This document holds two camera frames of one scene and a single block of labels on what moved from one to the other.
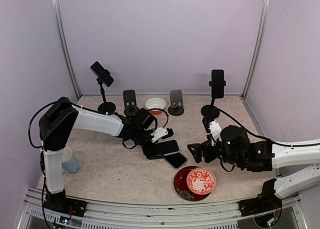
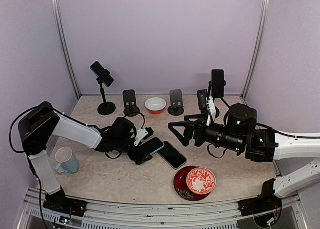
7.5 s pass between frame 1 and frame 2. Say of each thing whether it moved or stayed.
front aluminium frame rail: stayed
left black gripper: moved
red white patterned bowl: stayed
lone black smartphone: stayed
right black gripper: moved
